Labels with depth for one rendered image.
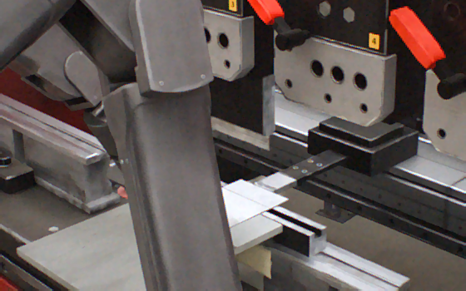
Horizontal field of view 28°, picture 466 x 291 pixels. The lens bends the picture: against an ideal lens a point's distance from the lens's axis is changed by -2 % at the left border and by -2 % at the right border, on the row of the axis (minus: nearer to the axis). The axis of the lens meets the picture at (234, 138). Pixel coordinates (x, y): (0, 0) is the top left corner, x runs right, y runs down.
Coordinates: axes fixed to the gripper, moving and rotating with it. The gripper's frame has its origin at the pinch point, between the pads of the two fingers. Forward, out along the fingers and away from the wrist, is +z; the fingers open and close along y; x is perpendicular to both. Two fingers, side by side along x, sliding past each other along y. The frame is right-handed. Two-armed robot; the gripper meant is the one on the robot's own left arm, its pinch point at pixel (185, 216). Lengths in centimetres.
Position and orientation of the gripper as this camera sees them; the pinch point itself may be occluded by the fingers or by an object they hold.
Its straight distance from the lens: 113.7
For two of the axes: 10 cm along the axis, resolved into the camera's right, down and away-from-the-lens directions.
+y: -7.0, -2.5, 6.7
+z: 3.9, 6.5, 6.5
